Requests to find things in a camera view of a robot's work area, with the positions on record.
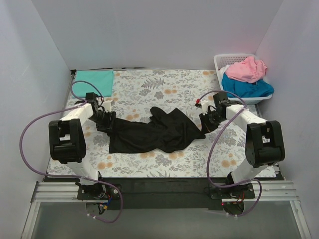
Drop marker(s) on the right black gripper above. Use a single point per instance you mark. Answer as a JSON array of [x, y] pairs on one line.
[[208, 119]]

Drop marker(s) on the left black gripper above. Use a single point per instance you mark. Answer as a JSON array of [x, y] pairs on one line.
[[106, 120]]

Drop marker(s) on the black t shirt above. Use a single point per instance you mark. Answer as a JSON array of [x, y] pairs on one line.
[[167, 132]]

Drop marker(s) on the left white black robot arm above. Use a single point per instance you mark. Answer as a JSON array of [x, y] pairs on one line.
[[67, 140]]

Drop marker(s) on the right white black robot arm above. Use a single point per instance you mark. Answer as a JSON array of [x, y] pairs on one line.
[[264, 144]]

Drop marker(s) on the folded teal t shirt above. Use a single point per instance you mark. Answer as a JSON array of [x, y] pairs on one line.
[[102, 80]]

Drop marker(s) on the blue t shirt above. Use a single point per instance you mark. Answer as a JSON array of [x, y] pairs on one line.
[[246, 89]]

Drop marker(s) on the white garment in basket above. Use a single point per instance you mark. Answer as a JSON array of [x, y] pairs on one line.
[[223, 70]]

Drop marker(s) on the pink t shirt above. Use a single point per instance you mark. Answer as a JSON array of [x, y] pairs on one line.
[[249, 70]]

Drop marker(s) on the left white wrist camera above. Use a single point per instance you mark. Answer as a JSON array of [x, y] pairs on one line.
[[107, 105]]

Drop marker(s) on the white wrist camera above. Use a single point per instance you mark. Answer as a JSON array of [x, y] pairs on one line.
[[203, 105], [107, 105]]

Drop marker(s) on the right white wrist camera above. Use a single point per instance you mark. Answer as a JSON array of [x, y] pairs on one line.
[[203, 105]]

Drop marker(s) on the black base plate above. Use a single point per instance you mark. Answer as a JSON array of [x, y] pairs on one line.
[[176, 193]]

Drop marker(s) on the aluminium frame rail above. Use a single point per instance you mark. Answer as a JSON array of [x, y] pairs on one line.
[[61, 210]]

